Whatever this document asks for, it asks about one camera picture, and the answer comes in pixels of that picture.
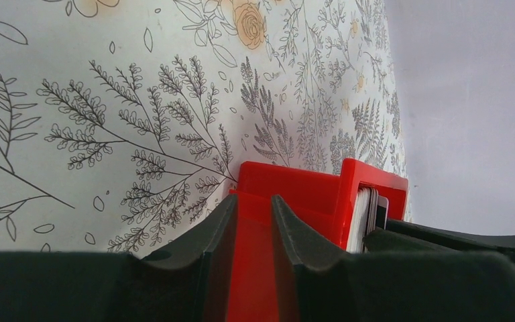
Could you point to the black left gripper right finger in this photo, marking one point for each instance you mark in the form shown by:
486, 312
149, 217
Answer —
399, 279

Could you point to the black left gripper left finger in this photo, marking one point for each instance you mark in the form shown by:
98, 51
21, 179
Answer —
185, 280

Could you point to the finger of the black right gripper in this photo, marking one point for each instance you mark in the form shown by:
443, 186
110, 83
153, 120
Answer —
462, 242

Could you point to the red plastic bin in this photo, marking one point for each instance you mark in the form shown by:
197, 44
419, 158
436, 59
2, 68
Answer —
323, 201

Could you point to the stack of silver cards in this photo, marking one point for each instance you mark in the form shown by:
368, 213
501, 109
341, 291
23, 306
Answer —
370, 212

